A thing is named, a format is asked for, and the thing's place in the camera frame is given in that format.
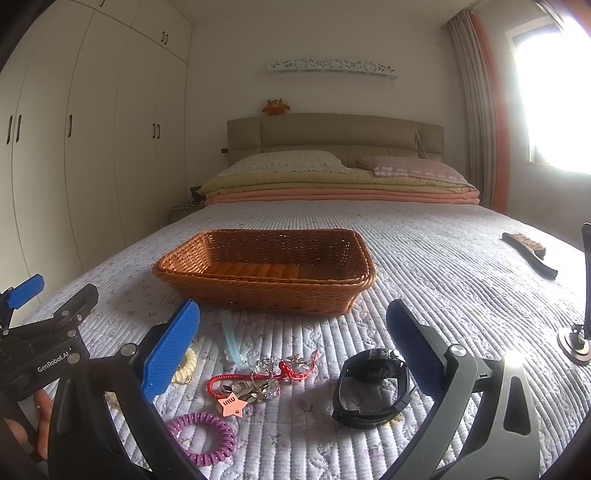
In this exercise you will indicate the white wardrobe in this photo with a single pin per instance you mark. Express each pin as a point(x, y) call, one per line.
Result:
point(92, 131)

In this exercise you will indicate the red cord star keychain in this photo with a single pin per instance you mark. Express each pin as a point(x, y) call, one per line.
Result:
point(234, 392)

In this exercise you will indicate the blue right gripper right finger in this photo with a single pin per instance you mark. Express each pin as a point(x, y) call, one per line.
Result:
point(503, 442)

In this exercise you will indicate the striped orange curtain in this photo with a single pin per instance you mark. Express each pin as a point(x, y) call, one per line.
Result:
point(487, 119)

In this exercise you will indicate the pink pillow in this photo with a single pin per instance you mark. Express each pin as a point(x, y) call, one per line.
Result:
point(392, 166)

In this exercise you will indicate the folded pink blanket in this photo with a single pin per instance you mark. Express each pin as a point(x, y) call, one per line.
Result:
point(309, 194)

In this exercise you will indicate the bright window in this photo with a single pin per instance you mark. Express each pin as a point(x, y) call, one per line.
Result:
point(552, 64)

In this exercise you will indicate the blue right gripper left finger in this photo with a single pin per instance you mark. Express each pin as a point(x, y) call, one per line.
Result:
point(83, 442)

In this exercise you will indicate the wooden bed brush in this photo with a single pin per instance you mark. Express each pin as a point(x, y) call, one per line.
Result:
point(530, 256)

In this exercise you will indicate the beige padded headboard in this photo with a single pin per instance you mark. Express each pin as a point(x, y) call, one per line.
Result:
point(347, 136)

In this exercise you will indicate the light blue hair clip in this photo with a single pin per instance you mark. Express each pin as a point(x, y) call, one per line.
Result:
point(232, 351)

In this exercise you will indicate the brown wicker basket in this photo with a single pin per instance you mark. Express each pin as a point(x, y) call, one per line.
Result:
point(314, 272)

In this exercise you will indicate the black wrist watch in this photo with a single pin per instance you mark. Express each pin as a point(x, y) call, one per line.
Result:
point(371, 370)

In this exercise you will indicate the white carved wall shelf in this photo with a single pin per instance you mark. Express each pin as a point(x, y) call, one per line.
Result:
point(333, 65)

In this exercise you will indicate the white quilted bedspread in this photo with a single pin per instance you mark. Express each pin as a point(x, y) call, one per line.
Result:
point(450, 266)

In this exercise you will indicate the folded yellow blanket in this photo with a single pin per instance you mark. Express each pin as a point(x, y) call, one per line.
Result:
point(356, 177)

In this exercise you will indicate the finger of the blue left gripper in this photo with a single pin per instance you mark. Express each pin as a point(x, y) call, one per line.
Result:
point(15, 298)

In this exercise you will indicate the cream floral pillow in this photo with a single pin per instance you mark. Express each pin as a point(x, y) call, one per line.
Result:
point(288, 162)

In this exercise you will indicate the orange plush toy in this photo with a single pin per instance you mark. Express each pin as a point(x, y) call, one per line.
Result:
point(276, 107)

